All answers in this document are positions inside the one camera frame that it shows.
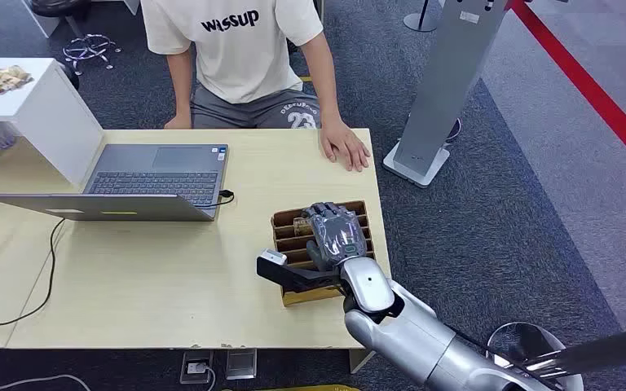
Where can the person's right forearm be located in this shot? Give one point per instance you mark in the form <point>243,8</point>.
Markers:
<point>180,86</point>

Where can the person's left forearm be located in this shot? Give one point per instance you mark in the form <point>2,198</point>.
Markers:
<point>328,92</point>

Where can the white shelf box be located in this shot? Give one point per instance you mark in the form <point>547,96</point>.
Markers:
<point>48,119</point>

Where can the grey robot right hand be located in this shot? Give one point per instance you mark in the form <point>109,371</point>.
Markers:
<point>337,232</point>

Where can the office chair with chrome base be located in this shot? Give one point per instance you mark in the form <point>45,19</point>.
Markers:
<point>87,47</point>

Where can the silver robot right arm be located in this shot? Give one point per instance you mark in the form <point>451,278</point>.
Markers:
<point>415,334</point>

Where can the person's right hand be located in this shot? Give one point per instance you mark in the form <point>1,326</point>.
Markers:
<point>179,122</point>

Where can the wooden slotted card holder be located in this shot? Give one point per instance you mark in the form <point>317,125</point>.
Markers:
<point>291,245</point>

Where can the shiny metal pole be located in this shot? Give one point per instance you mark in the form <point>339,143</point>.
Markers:
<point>604,348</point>

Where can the floor power socket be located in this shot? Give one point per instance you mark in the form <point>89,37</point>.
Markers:
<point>196,368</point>

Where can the grey slanted floor stand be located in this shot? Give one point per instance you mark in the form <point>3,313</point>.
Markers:
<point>442,92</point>

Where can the person's left hand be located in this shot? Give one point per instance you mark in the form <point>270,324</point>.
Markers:
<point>345,145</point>

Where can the person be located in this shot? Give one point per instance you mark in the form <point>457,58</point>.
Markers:
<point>243,48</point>

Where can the round chrome base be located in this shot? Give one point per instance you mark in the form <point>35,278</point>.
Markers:
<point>529,340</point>

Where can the round grey stanchion base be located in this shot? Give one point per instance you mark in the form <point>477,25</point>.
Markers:
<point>420,21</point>

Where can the white desk leg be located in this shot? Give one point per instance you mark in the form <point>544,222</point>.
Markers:
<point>360,359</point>

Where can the brown printed card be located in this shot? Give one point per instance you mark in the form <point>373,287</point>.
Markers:
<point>302,228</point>

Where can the red floor tape line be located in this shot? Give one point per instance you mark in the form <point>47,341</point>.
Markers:
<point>588,89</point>

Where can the black wrist camera with pale box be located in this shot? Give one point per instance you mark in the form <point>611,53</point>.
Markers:
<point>283,272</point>

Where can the grey open laptop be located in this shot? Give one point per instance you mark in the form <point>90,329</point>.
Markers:
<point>151,178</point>

